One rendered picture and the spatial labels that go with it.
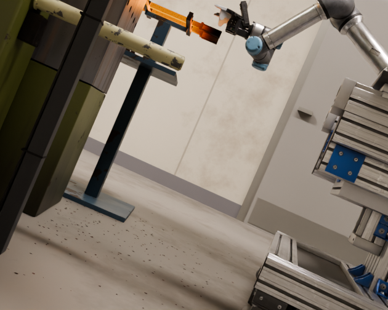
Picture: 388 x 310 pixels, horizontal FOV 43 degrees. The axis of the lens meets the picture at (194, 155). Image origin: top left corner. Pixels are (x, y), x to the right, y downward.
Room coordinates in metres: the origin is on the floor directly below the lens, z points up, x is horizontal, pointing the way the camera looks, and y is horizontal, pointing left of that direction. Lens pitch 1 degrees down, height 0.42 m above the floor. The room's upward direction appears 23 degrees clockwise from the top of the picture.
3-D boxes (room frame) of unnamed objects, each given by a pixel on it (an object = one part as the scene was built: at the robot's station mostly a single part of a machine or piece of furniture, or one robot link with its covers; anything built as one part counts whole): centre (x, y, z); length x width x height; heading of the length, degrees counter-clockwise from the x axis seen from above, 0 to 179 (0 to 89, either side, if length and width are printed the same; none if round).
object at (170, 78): (2.31, 0.36, 0.67); 0.40 x 0.30 x 0.02; 1
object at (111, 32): (1.40, 0.35, 0.62); 0.44 x 0.05 x 0.05; 94
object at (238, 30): (2.31, 0.04, 1.01); 0.12 x 0.08 x 0.09; 90
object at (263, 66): (2.29, -0.11, 0.92); 0.11 x 0.08 x 0.11; 156
